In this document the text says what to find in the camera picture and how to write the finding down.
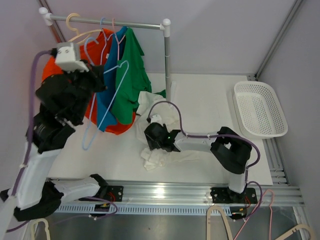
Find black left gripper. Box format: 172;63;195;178
64;58;109;121

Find white t shirt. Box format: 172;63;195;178
134;91;200;171

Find light blue wire hanger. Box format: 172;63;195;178
81;33;130;151

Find green t shirt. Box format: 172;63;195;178
111;28;153;125

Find pink wire hanger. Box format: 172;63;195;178
112;18;125;61

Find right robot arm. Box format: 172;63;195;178
144;122;253;203

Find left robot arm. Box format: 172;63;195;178
13;62;109;222

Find blue t shirt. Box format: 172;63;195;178
96;26;128;135

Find cream plastic hanger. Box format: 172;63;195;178
65;12;102;45

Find cream hanger bottom middle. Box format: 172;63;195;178
206;205;235;240

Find cream hanger bottom left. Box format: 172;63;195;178
29;218;52;240

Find cream hanger bottom right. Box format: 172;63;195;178
276;224;316;240

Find white clothes rack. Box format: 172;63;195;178
38;6;177;101

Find white perforated basket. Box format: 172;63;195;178
232;81;289;139

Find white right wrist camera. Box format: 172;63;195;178
147;114;163;125

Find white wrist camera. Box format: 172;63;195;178
55;42;89;73
147;114;163;125

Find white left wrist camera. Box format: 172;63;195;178
55;42;89;73

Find blue wire hanger on rail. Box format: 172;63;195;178
99;16;116;68

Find aluminium mounting rail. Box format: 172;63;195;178
32;178;306;217

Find pink wire hanger below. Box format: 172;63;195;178
233;189;275;240

